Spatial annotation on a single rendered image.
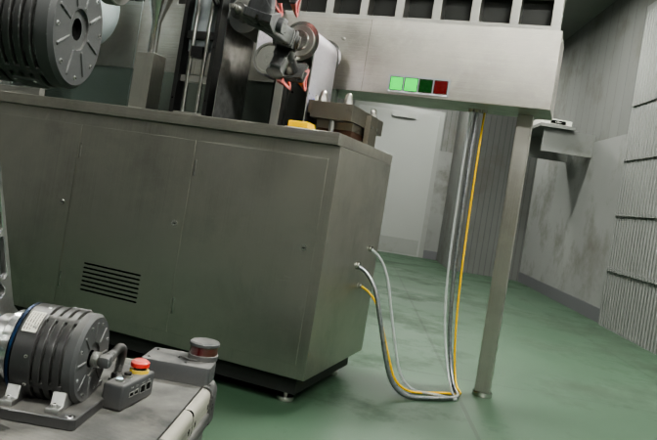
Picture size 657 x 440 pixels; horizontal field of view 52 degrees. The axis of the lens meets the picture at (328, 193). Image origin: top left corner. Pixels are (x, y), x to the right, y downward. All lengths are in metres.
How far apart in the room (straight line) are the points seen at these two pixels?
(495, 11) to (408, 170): 7.33
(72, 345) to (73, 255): 1.41
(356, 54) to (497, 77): 0.58
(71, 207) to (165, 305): 0.54
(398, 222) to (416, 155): 1.02
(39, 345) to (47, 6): 0.59
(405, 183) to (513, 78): 7.44
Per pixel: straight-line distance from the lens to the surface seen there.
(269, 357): 2.28
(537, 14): 2.84
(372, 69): 2.82
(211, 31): 2.65
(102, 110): 2.60
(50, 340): 1.30
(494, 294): 2.81
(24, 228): 2.83
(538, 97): 2.68
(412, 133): 10.11
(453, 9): 2.89
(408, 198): 10.05
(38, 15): 1.01
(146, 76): 2.96
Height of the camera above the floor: 0.70
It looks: level
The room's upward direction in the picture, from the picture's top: 9 degrees clockwise
